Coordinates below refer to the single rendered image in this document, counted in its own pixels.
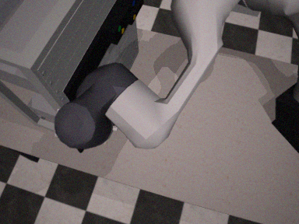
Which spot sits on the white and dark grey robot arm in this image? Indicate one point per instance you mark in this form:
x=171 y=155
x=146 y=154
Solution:
x=112 y=98

